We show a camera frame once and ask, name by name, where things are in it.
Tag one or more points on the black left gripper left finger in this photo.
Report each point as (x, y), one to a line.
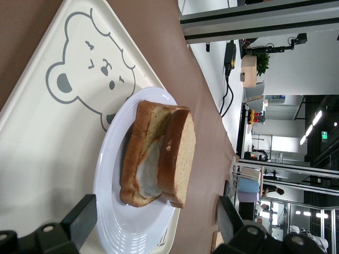
(82, 225)

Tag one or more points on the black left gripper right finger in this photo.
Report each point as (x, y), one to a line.
(227, 227)

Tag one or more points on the pale round plate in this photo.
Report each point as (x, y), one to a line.
(119, 225)

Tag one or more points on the plain bread slice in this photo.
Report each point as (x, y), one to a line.
(177, 158)

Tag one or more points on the fried egg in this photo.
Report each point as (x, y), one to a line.
(149, 172)

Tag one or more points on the wooden cutting board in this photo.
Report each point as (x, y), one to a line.
(217, 239)

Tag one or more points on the lavender cup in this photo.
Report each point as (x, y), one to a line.
(247, 197)

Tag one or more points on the dark grey cloth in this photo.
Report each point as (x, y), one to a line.
(227, 188)

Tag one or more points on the blue cup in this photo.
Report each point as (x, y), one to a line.
(249, 186)

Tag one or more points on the person in black clothes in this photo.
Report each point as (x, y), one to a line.
(272, 190)

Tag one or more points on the beige cup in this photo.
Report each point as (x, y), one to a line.
(250, 173)

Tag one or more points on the cream bear print tray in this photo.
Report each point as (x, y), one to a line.
(53, 145)

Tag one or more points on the brown table mat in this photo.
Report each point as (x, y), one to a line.
(206, 132)

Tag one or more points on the light wooden side table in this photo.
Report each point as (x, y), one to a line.
(249, 68)

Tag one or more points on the green potted plant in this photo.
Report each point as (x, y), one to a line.
(262, 63)

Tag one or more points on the aluminium cell frame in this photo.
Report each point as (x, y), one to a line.
(238, 34)

